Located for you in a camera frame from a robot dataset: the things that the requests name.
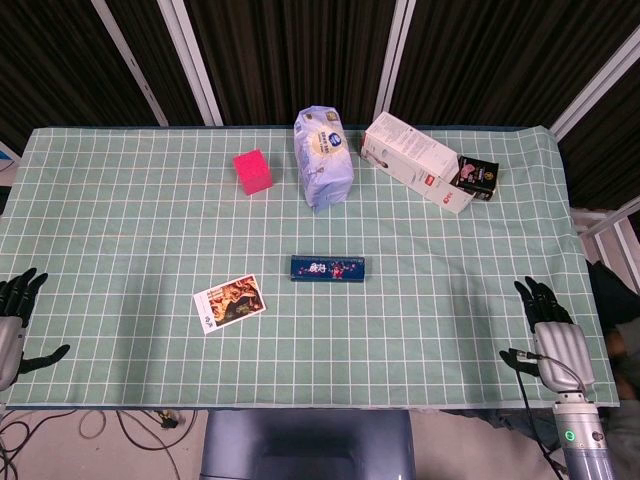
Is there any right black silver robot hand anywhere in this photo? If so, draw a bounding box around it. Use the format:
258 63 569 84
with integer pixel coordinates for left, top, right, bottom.
499 276 597 399

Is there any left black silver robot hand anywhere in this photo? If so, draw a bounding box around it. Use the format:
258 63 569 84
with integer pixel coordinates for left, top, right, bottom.
0 268 71 394

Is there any dark blue box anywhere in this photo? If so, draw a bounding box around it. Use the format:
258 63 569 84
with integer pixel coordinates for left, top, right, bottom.
290 254 370 283

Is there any small black packet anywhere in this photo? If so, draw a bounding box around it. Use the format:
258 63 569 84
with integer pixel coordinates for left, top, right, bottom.
449 155 500 202

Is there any white lamp carton box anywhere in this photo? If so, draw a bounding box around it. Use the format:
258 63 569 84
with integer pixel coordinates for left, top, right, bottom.
360 110 475 215

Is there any white metal rack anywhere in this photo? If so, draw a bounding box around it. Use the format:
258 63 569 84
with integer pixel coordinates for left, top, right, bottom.
569 195 640 266

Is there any green checked tablecloth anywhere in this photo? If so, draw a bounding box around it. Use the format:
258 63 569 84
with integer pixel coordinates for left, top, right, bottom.
0 124 621 410

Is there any white blue panel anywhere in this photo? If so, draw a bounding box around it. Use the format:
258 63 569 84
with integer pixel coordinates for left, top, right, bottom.
0 140 22 174

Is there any blue-grey robot torso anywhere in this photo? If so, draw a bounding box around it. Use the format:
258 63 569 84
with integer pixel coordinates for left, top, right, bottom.
199 409 416 480

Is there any pink foam cube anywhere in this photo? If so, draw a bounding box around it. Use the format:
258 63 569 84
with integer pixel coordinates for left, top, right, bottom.
232 148 275 197

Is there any light blue tissue pack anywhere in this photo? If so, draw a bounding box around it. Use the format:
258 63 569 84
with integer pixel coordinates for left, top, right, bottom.
292 105 355 214

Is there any black pleated curtain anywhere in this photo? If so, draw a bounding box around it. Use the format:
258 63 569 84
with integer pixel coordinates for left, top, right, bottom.
0 0 640 211

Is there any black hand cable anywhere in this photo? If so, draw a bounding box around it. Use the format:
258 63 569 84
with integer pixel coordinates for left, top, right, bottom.
514 349 587 476

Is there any grey floor cable loop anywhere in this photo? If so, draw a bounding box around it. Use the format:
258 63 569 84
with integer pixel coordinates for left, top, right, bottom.
78 411 110 441

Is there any black floor cable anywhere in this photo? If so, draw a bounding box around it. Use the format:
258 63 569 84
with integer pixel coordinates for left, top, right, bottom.
115 409 197 452

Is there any white double frame post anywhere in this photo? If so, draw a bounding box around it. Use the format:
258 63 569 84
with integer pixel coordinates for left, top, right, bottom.
157 0 224 126

